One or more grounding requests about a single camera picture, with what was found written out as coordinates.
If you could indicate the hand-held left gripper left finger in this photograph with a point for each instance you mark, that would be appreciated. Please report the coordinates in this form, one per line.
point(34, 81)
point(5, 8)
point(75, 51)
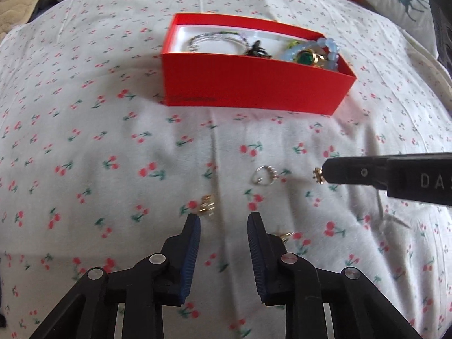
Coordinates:
point(190, 254)

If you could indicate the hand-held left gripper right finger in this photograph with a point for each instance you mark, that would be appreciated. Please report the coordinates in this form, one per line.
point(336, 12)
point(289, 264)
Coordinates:
point(256, 254)

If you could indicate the dark patterned panel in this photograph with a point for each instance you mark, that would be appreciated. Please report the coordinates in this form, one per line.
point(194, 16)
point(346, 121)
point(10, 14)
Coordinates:
point(443, 28)

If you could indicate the black flower hair clip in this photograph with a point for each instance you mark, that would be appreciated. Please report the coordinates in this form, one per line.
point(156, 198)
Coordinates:
point(257, 51)

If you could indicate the deer print pillow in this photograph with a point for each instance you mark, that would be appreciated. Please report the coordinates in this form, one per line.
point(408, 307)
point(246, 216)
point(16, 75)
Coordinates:
point(402, 3)

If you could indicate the beige quilted blanket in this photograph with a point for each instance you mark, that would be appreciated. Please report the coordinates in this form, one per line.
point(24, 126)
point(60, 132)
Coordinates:
point(17, 0)

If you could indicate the cherry print bedsheet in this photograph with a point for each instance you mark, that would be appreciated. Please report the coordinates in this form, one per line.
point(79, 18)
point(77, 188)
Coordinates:
point(106, 130)

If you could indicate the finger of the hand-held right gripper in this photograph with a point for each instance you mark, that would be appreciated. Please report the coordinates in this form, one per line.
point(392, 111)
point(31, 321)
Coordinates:
point(353, 173)

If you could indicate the red cardboard box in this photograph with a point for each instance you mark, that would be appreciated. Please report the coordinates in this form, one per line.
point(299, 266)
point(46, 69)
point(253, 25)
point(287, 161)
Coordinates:
point(247, 84)

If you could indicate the small gold flower earring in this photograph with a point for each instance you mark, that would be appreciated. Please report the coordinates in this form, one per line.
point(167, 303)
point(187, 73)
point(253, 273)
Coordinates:
point(319, 175)

